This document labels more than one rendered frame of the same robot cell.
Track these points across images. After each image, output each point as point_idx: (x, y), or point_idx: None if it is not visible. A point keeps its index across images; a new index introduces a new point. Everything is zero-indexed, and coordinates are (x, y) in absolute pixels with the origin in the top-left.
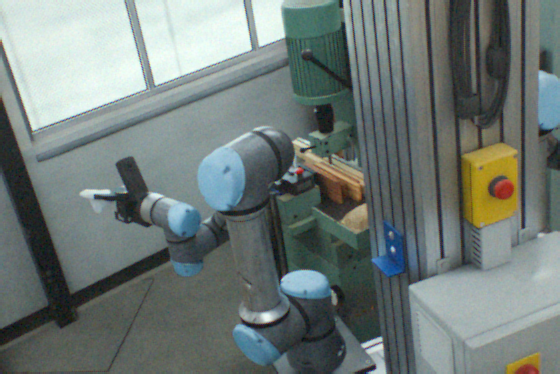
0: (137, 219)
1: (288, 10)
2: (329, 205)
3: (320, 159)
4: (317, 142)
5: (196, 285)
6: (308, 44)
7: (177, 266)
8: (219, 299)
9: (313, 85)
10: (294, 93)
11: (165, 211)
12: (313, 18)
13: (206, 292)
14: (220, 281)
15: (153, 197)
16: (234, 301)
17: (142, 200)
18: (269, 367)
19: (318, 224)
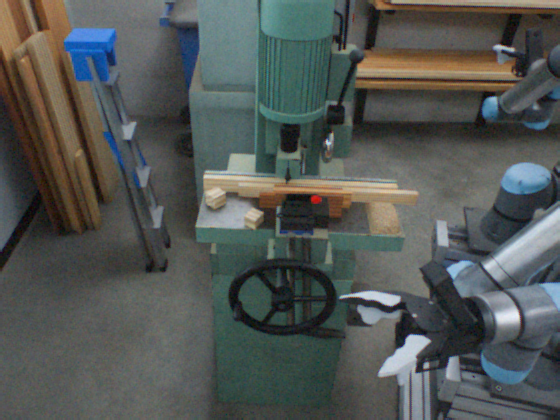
0: (455, 350)
1: (305, 3)
2: (335, 223)
3: (263, 183)
4: (294, 163)
5: (2, 401)
6: (320, 46)
7: (524, 374)
8: (53, 396)
9: (314, 97)
10: (282, 113)
11: (550, 310)
12: (330, 11)
13: (26, 399)
14: (29, 377)
15: (502, 302)
16: (74, 386)
17: (490, 316)
18: (194, 418)
19: (331, 247)
